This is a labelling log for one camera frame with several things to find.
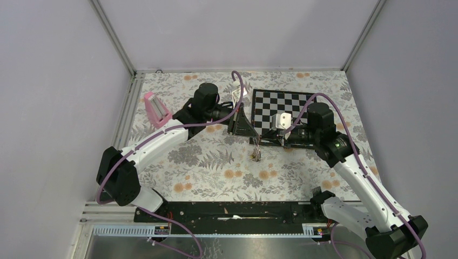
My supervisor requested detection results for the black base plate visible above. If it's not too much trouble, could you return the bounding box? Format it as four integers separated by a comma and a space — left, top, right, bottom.
156, 201, 334, 234

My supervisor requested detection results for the black white chessboard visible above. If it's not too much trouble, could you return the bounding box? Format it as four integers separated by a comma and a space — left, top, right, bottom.
251, 89, 312, 135

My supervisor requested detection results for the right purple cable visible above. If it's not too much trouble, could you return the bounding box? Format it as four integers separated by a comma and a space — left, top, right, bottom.
284, 93, 427, 259

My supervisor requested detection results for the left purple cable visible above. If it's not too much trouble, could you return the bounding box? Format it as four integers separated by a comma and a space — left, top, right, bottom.
96, 70, 245, 259

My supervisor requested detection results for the pink box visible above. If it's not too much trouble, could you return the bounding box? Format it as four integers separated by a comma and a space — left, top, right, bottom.
144, 92, 172, 128

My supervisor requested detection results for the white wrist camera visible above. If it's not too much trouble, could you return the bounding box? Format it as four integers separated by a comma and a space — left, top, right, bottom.
231, 81, 248, 106
270, 112, 292, 130

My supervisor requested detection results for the purple cable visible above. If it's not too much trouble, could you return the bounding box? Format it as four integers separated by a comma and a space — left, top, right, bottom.
284, 93, 427, 259
96, 70, 245, 259

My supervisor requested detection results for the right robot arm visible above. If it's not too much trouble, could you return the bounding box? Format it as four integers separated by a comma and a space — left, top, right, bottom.
255, 102, 428, 258

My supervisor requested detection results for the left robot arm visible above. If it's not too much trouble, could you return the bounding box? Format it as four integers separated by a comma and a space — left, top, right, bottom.
96, 83, 257, 222

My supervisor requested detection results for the white cable duct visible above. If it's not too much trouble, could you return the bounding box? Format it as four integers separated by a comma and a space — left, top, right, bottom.
92, 224, 323, 238

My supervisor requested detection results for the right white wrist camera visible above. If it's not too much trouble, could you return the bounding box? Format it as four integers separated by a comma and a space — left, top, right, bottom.
270, 112, 292, 130

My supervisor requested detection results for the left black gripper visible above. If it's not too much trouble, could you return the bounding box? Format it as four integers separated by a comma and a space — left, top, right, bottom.
205, 102, 258, 139

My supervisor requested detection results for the floral table mat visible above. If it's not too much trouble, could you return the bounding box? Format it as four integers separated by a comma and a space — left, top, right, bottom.
139, 71, 378, 201

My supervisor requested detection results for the keyring with coloured keys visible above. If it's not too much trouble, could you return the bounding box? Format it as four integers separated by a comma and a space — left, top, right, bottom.
251, 135, 261, 162

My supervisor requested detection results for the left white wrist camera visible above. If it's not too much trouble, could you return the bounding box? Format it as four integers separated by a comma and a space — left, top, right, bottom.
231, 81, 248, 106

